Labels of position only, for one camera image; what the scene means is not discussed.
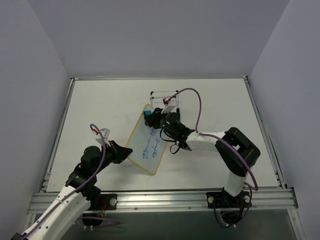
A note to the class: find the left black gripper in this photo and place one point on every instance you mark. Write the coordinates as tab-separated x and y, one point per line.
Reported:
113	152

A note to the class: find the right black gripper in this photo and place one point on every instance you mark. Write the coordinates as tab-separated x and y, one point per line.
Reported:
155	119

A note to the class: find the blue bone shaped eraser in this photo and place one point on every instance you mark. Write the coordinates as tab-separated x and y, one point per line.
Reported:
147	113

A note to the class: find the yellow framed small whiteboard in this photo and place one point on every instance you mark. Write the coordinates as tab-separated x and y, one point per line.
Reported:
147	146

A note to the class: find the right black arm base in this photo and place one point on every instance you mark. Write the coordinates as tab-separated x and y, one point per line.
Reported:
219	199

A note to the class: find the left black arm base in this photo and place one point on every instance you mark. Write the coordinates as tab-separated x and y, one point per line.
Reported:
106	202

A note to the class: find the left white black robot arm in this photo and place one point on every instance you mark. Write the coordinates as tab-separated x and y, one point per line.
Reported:
77	195

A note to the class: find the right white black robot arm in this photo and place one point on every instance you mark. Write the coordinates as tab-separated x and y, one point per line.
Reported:
238	152

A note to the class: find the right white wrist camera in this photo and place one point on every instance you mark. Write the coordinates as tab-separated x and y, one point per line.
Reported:
169	105

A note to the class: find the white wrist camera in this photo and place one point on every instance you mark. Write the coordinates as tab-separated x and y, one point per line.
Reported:
102	136
169	105

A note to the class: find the black wire whiteboard stand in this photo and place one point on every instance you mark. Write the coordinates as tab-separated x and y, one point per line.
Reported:
156	97

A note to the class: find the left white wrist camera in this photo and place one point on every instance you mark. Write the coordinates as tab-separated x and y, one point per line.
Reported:
102	136

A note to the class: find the aluminium front rail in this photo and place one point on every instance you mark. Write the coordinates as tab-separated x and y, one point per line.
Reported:
267	198

